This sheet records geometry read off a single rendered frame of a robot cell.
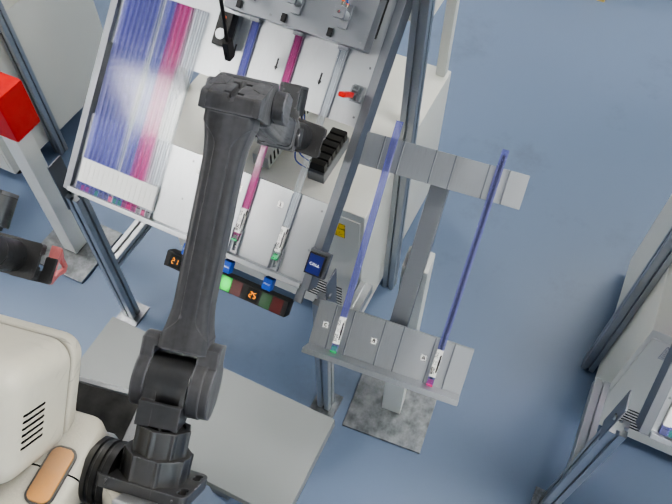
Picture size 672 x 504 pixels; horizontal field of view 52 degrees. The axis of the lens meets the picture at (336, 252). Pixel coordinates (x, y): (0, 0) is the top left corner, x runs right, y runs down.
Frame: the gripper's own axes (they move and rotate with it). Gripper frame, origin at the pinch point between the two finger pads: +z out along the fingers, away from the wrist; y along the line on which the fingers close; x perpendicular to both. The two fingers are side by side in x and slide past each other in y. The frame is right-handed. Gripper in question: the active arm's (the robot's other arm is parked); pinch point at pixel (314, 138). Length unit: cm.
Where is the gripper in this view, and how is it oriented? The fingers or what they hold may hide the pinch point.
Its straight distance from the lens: 156.4
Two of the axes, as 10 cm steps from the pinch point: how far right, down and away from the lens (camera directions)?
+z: 3.1, -1.1, 9.5
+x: -3.2, 9.2, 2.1
